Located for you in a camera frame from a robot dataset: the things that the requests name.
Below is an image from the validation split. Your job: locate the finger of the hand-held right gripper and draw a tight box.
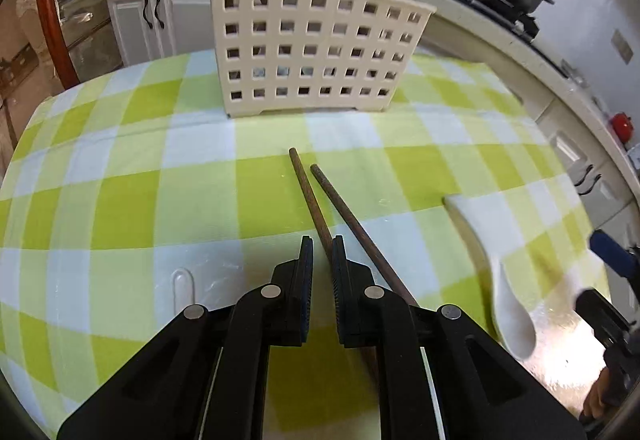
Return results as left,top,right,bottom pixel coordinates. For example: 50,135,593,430
589,229,640,280
575,289,633,348

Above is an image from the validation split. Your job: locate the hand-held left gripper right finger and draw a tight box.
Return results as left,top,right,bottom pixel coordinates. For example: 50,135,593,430
331,235,588,440

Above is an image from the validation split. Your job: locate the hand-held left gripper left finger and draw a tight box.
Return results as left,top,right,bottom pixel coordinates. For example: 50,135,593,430
56,235,315,440

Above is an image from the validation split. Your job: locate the brown wooden chopstick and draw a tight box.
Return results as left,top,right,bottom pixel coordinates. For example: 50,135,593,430
288,147,382,386
309,163,421,309

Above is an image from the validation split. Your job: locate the white spoon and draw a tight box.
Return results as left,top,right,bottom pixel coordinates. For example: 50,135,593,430
443,193,539,362
171,269,200,311

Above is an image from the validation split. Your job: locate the cream perforated utensil basket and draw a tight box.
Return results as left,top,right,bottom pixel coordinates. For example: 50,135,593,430
206,0,437,119

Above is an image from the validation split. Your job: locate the person's right hand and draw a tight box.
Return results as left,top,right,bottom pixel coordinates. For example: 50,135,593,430
579,366,618,424

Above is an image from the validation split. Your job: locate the white base cabinet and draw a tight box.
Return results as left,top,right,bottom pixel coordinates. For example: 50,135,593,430
106,0,217,67
532,98,640,243

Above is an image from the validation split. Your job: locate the red jar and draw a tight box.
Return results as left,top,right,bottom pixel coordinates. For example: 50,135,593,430
612,112,634,141

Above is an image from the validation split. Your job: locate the green checkered tablecloth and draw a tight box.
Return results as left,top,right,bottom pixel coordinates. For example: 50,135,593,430
0,48,617,440

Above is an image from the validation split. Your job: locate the black gas cooktop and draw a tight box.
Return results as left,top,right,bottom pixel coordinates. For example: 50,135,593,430
404,0,568,74

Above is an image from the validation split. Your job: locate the wall switch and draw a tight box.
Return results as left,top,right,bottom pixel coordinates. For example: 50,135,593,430
612,30,633,64

